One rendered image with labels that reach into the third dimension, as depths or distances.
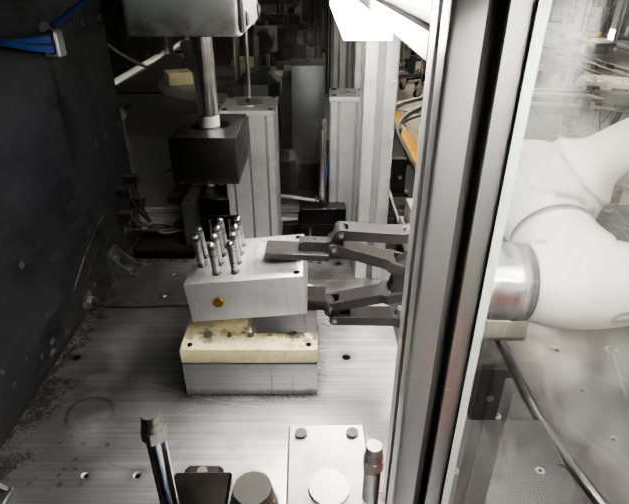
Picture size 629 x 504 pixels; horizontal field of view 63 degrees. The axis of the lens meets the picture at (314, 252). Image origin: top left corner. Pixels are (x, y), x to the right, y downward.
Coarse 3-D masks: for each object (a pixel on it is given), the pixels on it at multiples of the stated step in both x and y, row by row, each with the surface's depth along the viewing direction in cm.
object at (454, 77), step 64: (448, 0) 24; (512, 0) 24; (448, 64) 25; (512, 64) 25; (384, 128) 69; (448, 128) 27; (384, 192) 73; (448, 192) 28; (448, 256) 30; (448, 320) 34; (448, 384) 36; (448, 448) 39
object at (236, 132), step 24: (192, 48) 46; (216, 96) 48; (192, 120) 51; (216, 120) 49; (240, 120) 51; (168, 144) 46; (192, 144) 46; (216, 144) 46; (240, 144) 49; (192, 168) 47; (216, 168) 47; (240, 168) 49
